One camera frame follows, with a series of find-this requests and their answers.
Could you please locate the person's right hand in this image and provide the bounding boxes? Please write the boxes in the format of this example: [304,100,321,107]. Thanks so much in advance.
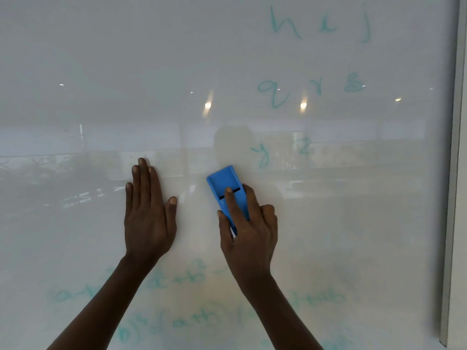
[217,184,279,286]

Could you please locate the person's left hand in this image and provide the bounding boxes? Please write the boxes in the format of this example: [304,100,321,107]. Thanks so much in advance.
[124,157,178,267]

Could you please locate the blue whiteboard eraser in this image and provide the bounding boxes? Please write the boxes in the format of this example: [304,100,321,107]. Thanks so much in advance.
[206,165,252,236]

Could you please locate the person's right forearm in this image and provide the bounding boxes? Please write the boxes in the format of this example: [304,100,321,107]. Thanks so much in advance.
[238,275,324,350]

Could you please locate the person's left forearm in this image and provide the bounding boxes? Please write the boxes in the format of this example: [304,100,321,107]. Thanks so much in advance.
[47,256,155,350]

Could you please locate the white glossy whiteboard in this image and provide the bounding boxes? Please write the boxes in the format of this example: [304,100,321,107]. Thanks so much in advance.
[0,0,461,350]

